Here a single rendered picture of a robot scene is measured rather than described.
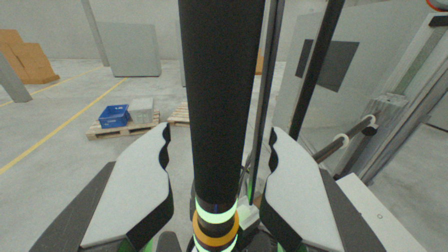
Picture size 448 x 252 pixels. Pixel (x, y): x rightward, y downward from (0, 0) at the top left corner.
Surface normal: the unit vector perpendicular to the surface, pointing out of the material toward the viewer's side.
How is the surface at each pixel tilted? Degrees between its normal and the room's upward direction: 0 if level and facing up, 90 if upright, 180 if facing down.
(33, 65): 90
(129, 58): 90
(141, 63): 90
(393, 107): 90
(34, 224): 0
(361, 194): 50
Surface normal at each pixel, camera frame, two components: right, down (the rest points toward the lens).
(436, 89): -1.00, -0.04
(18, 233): 0.04, -0.85
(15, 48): 0.20, 0.52
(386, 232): -0.74, -0.58
